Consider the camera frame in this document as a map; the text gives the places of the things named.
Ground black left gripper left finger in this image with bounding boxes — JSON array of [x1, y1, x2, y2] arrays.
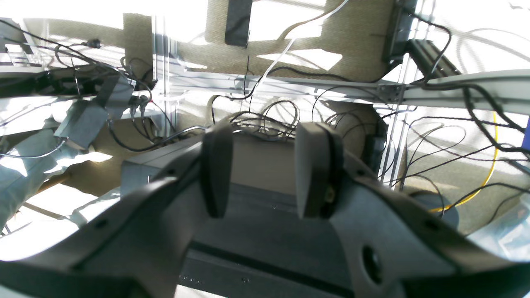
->
[[1, 123, 233, 298]]

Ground yellow cable on floor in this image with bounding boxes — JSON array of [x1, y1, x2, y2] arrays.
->
[[429, 111, 498, 213]]

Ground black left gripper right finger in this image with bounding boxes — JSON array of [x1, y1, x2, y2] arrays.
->
[[295, 122, 529, 298]]

